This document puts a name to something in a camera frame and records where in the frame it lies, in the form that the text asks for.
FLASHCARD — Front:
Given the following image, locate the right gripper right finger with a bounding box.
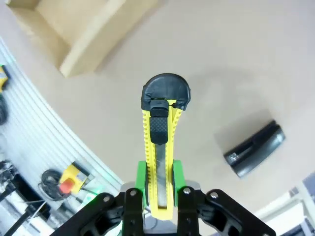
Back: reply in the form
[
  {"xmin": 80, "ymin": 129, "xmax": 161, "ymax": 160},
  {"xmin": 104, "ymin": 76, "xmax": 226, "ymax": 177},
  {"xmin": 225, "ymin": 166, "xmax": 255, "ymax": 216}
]
[{"xmin": 173, "ymin": 160, "xmax": 276, "ymax": 236}]

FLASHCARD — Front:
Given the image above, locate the black coiled cable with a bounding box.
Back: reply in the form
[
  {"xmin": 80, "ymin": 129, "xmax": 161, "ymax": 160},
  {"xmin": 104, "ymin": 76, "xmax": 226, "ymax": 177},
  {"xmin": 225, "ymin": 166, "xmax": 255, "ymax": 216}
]
[{"xmin": 38, "ymin": 169, "xmax": 68, "ymax": 201}]

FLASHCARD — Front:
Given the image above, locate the black equipment stand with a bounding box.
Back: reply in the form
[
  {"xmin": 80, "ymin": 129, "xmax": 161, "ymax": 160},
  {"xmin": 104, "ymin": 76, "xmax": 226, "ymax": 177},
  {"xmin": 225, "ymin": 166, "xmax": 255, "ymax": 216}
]
[{"xmin": 0, "ymin": 159, "xmax": 51, "ymax": 236}]

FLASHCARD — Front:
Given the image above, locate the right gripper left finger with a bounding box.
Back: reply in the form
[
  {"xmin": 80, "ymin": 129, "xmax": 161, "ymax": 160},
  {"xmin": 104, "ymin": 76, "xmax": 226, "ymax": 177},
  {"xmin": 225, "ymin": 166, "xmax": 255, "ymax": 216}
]
[{"xmin": 53, "ymin": 161, "xmax": 148, "ymax": 236}]

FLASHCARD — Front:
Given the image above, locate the brown cardboard box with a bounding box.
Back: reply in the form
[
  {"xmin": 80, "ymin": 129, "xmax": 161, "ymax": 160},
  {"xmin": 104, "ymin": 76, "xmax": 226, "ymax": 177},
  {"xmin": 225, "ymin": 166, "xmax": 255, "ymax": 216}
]
[{"xmin": 4, "ymin": 0, "xmax": 158, "ymax": 78}]

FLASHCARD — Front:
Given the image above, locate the small yellow device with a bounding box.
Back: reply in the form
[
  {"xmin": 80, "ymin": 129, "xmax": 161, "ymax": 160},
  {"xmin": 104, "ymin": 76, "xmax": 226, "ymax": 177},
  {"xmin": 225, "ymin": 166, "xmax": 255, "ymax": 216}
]
[{"xmin": 0, "ymin": 65, "xmax": 10, "ymax": 93}]

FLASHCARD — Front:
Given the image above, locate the yellow black utility knife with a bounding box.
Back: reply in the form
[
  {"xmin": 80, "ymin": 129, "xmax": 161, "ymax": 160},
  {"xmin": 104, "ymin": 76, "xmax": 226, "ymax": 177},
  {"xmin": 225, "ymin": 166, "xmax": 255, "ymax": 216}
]
[{"xmin": 140, "ymin": 73, "xmax": 192, "ymax": 220}]

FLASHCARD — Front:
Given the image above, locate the white ribbed table rim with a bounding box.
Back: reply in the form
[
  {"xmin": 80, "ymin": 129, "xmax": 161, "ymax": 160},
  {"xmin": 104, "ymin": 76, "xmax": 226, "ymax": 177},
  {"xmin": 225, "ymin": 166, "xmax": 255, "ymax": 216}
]
[{"xmin": 0, "ymin": 36, "xmax": 124, "ymax": 205}]

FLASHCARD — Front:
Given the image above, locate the black stapler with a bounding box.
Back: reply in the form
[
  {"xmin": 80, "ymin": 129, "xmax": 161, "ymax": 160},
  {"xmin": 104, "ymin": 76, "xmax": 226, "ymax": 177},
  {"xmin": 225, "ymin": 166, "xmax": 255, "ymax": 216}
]
[{"xmin": 223, "ymin": 119, "xmax": 286, "ymax": 179}]

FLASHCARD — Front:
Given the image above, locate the yellow emergency stop button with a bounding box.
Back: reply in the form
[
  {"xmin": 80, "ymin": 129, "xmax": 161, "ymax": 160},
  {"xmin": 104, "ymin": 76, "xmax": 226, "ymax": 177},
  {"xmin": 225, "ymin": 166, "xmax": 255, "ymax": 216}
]
[{"xmin": 59, "ymin": 164, "xmax": 91, "ymax": 195}]

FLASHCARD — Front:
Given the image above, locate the white metal frame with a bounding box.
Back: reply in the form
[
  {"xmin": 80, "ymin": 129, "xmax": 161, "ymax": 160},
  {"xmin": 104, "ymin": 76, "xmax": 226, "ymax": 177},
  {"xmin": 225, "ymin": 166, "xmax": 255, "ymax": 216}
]
[{"xmin": 253, "ymin": 172, "xmax": 315, "ymax": 236}]

